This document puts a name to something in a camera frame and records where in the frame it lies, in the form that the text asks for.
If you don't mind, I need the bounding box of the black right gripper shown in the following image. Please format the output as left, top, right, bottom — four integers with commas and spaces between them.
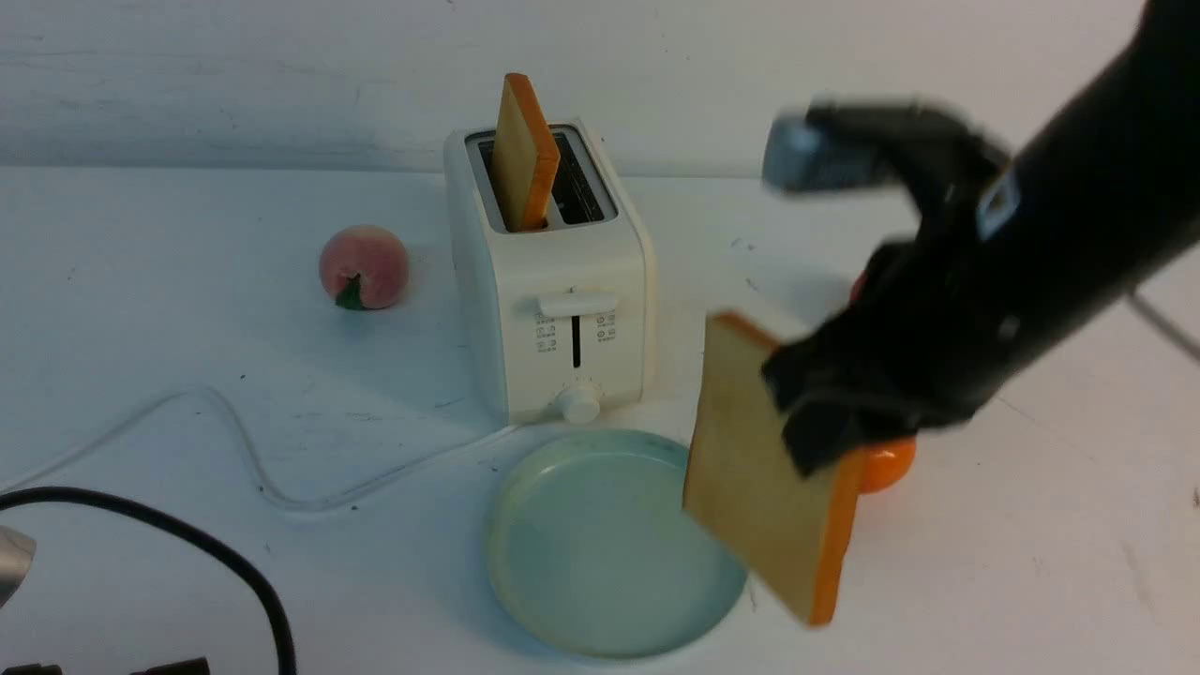
761, 234, 1042, 477

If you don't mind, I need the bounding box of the toast slice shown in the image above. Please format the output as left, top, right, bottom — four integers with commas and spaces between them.
682, 312, 866, 627
490, 72, 562, 233

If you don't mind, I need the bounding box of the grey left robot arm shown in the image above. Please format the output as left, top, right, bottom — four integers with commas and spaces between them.
0, 526, 38, 609

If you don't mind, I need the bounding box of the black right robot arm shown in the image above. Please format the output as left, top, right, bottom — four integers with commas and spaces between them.
762, 1, 1199, 474

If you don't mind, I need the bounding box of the orange persimmon with leaf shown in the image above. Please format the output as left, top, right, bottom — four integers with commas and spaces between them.
859, 437, 917, 494

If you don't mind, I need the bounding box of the red apple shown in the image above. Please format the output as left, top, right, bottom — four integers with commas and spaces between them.
848, 271, 866, 305

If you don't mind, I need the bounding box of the light green round plate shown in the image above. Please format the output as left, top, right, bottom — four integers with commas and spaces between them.
484, 428, 746, 662

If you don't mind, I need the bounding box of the white two-slot toaster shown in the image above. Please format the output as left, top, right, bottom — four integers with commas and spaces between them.
444, 118, 656, 426

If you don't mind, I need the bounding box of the pink peach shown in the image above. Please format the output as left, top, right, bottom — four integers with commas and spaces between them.
318, 225, 412, 311

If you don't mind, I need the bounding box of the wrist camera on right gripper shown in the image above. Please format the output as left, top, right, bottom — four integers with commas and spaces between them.
761, 98, 1010, 228

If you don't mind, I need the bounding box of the grey right arm cable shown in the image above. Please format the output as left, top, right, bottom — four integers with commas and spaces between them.
1128, 292, 1200, 365

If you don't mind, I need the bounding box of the white toaster power cord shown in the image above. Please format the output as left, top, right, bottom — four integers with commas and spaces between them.
0, 386, 518, 514

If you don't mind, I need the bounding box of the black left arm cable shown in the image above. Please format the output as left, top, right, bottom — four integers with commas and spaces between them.
0, 486, 299, 675

